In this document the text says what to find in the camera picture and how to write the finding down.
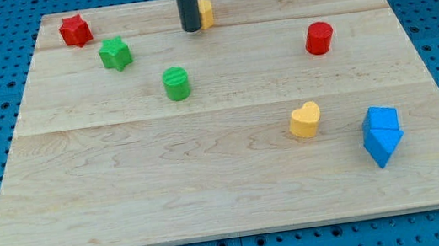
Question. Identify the black cylindrical robot arm stick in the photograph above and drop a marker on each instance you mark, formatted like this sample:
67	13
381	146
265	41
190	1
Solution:
189	15

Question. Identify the green cylinder block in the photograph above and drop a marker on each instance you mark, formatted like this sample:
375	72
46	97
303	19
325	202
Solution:
176	83

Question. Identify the yellow heart block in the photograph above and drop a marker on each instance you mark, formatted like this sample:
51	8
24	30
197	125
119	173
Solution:
304	122

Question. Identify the light wooden board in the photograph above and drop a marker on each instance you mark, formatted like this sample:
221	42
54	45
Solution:
101	157

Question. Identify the yellow hexagon block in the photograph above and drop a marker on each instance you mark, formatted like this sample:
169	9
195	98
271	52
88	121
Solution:
206	13

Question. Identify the green star block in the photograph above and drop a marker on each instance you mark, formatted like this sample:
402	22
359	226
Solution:
115	53

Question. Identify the red cylinder block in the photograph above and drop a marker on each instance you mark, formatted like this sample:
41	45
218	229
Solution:
319	37

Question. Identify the blue cube block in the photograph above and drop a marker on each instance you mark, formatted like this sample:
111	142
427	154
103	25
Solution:
381	118

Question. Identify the blue triangular prism block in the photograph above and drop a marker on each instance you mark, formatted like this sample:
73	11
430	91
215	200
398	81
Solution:
381	144

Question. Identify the red star block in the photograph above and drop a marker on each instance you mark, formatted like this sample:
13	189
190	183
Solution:
75	31

